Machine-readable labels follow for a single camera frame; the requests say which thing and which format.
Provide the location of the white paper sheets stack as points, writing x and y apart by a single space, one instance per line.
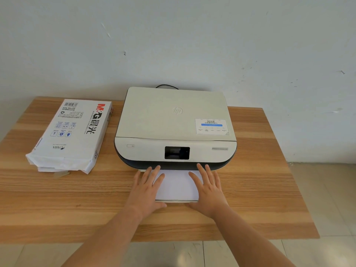
178 184

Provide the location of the person's right little finger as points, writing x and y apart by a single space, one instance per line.
220 186

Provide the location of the person's right hand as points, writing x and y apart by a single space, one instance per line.
211 196

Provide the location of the person's left forearm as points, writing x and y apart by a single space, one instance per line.
108 239

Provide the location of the person's right forearm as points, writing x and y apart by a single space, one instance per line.
247 239

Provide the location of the person's left middle finger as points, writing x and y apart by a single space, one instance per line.
147 175

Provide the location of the white inkjet printer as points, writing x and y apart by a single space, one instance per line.
175 122

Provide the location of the white instruction sticker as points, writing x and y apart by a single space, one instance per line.
211 126

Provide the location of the white paper ream package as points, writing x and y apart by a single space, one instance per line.
72 136

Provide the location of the person's right thumb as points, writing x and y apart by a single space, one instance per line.
195 181

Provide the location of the person's left hand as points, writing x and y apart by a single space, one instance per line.
143 196

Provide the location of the person's left thumb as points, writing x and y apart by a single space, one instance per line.
160 182

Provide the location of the person's right middle finger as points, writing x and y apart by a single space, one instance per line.
210 174

